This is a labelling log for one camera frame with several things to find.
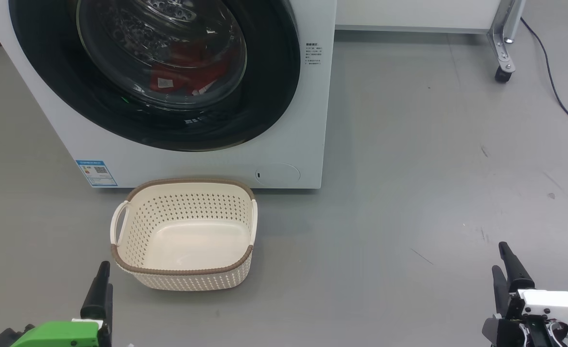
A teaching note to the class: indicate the grey metal caster leg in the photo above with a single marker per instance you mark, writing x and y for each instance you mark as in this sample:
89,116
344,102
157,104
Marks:
503,53

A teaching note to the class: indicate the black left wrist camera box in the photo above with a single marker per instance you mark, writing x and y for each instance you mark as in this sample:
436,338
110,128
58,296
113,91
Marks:
4,340

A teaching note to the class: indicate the red garment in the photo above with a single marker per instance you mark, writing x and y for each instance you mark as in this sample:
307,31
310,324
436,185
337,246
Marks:
182,72

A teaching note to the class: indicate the cream perforated laundry basket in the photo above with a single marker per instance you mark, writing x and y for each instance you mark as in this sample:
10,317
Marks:
192,241

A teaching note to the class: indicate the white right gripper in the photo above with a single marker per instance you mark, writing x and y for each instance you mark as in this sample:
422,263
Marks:
554,308

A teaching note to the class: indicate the blue energy label sticker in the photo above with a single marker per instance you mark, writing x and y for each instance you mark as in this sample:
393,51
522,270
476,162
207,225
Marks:
97,173

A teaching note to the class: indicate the black round glass washer door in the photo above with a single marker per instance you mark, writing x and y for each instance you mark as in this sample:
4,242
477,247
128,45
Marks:
269,72

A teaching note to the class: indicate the white partition panel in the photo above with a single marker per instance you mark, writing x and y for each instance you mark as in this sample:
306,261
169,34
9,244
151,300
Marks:
409,12

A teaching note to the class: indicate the white front-load washing machine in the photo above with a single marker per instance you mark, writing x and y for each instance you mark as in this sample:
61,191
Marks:
289,120

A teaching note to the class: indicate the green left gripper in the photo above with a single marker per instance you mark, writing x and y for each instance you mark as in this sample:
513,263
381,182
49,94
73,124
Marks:
57,335

